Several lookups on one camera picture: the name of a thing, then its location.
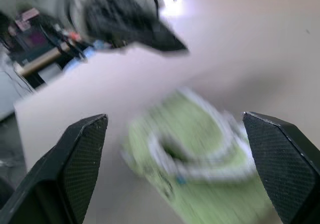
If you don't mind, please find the green white-edged cloth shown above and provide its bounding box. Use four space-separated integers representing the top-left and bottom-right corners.
119 87 278 224

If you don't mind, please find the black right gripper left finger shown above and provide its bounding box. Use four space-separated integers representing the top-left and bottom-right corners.
0 113 109 224

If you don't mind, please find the brass coloured cylinder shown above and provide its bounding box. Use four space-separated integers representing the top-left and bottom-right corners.
21 45 72 76

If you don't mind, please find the light blue object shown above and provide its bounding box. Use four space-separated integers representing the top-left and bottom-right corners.
63 40 108 72

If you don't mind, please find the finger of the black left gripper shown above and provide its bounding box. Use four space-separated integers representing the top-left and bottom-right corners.
139 21 189 53

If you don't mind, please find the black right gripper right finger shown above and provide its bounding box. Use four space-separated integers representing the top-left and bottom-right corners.
241 111 320 224

